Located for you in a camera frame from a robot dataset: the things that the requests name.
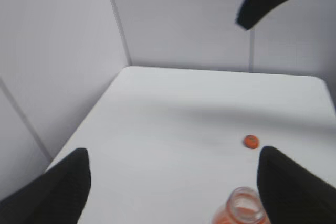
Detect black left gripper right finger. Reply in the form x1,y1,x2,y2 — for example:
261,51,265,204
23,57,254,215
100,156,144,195
257,146,335,223

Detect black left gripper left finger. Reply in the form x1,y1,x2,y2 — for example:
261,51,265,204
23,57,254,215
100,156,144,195
1,148,91,223

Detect orange soda plastic bottle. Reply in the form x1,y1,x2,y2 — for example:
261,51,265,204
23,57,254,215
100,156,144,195
212,187,270,224

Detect orange bottle cap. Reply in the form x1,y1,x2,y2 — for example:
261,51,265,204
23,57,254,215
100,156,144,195
243,135,260,149

